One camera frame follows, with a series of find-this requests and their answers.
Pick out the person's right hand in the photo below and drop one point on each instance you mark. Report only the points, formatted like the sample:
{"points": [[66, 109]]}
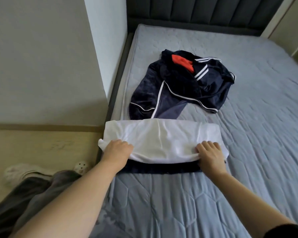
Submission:
{"points": [[211, 158]]}

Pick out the person's left hand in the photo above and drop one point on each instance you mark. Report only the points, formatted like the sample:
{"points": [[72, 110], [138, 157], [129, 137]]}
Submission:
{"points": [[116, 153]]}

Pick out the white and navy garment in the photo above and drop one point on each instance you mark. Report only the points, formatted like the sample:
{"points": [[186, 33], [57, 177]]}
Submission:
{"points": [[164, 138]]}

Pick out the red and navy sports jacket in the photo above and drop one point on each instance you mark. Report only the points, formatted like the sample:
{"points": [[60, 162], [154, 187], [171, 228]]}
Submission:
{"points": [[188, 81]]}

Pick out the grey quilted bed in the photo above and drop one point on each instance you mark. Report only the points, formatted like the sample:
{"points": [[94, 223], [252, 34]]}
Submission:
{"points": [[263, 71]]}

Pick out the person's left forearm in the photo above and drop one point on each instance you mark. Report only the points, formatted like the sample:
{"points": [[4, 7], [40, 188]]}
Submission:
{"points": [[64, 200]]}

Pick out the person's right forearm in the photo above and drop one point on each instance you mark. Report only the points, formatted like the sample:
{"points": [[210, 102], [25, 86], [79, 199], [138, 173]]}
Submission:
{"points": [[248, 205]]}

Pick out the dark grey upholstered headboard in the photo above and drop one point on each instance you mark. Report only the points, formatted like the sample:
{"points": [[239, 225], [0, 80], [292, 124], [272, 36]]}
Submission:
{"points": [[198, 10]]}

